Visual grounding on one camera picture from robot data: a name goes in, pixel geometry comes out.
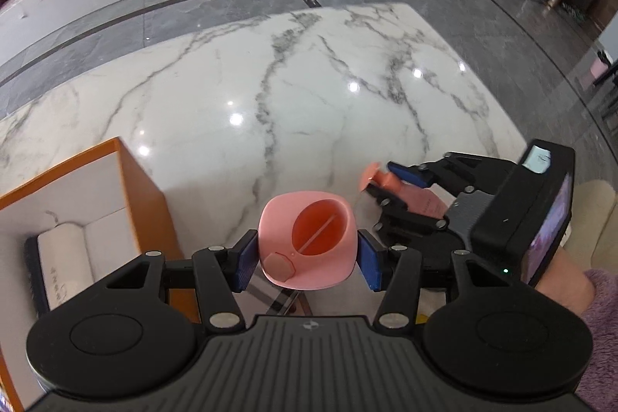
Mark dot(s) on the dark green box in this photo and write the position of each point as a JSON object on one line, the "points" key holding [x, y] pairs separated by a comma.
{"points": [[34, 272]]}

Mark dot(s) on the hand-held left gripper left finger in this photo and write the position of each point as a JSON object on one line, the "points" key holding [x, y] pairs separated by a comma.
{"points": [[247, 260]]}

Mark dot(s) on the white rectangular box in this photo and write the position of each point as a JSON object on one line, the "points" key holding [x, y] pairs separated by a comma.
{"points": [[65, 262]]}

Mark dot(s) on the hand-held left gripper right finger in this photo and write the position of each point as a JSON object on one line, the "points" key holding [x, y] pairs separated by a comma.
{"points": [[369, 261]]}

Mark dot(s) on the cream cushion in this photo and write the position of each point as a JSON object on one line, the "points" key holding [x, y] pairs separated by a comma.
{"points": [[596, 214]]}

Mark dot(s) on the person's right forearm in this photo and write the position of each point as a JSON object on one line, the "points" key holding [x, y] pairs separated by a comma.
{"points": [[598, 320]]}

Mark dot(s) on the pink cup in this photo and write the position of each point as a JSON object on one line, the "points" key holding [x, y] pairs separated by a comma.
{"points": [[309, 243]]}

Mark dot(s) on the pink bottle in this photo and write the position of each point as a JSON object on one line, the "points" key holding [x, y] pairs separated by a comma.
{"points": [[417, 195]]}

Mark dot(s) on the plaid box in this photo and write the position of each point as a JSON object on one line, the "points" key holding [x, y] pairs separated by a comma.
{"points": [[275, 303]]}

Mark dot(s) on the orange storage box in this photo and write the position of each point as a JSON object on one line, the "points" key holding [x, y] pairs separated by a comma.
{"points": [[145, 195]]}

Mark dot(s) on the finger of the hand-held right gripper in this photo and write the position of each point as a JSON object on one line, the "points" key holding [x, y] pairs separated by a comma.
{"points": [[408, 174], [410, 219]]}

